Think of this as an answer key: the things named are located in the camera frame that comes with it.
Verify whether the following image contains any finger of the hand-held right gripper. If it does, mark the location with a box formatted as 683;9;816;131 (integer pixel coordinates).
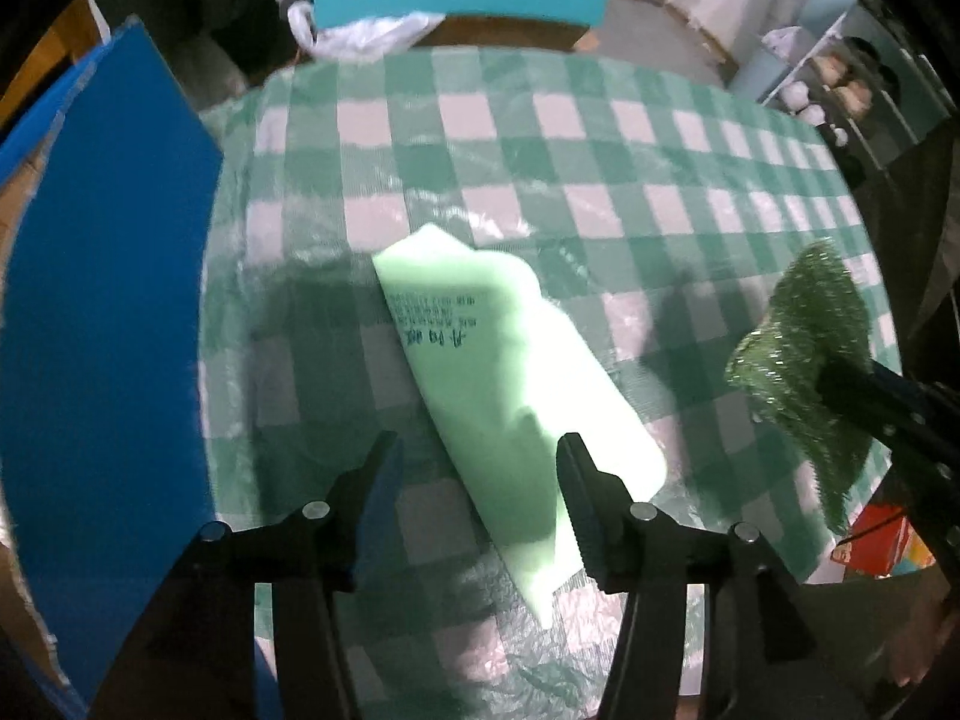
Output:
816;356;960;430
885;427;960;496

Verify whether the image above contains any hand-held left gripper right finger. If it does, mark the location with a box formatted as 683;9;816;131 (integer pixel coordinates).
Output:
556;431;871;720

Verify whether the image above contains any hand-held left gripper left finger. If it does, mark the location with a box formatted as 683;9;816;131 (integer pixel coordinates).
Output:
90;430;402;720

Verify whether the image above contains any green glitter cloth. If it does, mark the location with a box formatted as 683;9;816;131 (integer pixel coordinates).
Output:
726;238;875;533

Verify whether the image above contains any light green packet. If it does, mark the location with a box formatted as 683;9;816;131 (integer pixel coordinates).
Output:
373;223;668;625

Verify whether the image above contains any blue cardboard box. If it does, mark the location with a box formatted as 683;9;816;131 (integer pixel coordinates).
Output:
0;15;226;706

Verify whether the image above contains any red box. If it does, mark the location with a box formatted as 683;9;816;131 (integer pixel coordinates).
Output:
829;502;935;578

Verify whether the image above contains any shoe rack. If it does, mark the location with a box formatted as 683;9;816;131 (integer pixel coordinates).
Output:
757;0;953;188

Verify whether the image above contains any tan shoe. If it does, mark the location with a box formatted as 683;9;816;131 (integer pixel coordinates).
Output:
836;84;878;117
810;56;852;89

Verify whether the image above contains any green white checked tablecloth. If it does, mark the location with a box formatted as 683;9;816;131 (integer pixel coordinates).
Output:
196;45;901;720

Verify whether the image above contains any light blue cabinet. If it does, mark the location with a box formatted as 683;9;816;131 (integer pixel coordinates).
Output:
731;30;803;102

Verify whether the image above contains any small white bag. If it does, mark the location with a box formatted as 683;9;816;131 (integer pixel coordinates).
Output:
765;25;815;53

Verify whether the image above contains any white plastic bag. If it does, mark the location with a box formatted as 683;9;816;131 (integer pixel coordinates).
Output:
285;1;451;62

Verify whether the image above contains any wooden cabinet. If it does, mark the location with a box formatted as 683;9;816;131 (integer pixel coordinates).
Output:
0;0;113;121

